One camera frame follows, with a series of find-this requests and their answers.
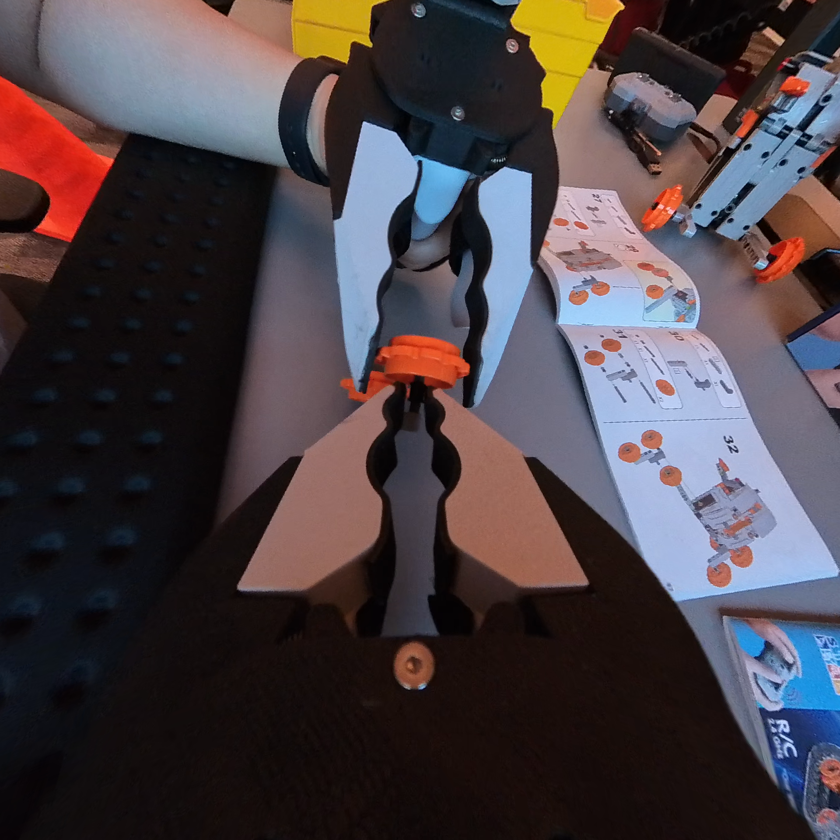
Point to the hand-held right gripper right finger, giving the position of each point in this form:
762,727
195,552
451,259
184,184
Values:
505,525

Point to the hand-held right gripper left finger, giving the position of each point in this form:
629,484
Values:
315,525

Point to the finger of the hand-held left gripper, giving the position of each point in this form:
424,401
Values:
508,262
367,249

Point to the orange toy wheel axle assembly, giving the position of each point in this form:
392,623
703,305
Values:
420,361

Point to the person's left forearm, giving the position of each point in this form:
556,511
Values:
164,72

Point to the grey desk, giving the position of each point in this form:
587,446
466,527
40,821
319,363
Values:
551,394

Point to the person's left hand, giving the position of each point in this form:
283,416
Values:
423,253

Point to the yellow plastic bin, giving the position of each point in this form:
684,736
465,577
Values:
571,39

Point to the black wristband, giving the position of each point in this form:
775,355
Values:
295,124

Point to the open instruction booklet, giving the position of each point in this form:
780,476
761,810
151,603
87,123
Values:
656,544

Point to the grey battery motor block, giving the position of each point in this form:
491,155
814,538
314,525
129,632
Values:
649,105

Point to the black case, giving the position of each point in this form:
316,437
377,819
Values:
669,49

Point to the grey toy robot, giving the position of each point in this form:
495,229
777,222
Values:
754,170

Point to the blue manual booklet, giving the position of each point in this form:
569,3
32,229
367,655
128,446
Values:
787,656

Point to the orange traffic cone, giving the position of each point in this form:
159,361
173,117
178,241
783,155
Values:
52,170

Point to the blue robot kit box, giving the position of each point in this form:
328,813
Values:
820,354

